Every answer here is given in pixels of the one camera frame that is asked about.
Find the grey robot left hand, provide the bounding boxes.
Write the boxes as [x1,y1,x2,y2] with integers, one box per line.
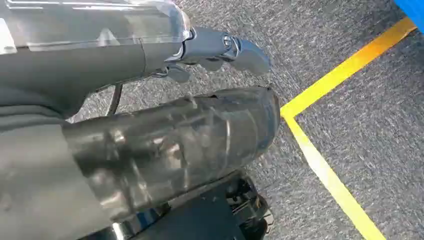
[0,0,281,240]

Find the black robot foot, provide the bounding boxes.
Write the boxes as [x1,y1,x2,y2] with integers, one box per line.
[79,170,276,240]

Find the yellow floor tape square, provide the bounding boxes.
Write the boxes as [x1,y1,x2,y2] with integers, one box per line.
[279,16,418,240]

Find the blue metal cart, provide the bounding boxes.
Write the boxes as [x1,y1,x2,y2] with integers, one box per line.
[393,0,424,34]

